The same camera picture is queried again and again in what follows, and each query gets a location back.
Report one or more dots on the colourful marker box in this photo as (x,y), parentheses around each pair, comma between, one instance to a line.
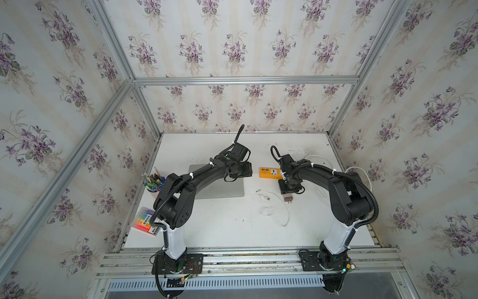
(141,221)

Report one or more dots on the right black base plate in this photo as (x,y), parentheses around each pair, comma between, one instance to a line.
(310,261)

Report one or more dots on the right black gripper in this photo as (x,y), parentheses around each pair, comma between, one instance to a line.
(283,189)

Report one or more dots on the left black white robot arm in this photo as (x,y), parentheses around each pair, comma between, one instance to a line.
(174,204)

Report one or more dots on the white laptop charger adapter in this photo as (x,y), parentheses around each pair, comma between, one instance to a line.
(288,198)

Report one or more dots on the pink pen cup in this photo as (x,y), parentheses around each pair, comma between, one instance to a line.
(153,182)

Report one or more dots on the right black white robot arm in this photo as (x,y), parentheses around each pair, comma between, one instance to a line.
(352,203)

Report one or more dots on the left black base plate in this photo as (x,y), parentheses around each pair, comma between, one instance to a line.
(194,263)

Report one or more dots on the aluminium front rail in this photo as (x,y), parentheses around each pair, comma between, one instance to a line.
(134,263)

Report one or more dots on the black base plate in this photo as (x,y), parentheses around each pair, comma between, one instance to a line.
(310,261)
(194,263)

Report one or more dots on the silver closed laptop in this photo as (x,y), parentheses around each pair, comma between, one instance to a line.
(220,189)

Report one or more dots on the orange power strip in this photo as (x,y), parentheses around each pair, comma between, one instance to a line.
(270,173)

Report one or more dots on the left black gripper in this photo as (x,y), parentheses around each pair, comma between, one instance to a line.
(248,170)

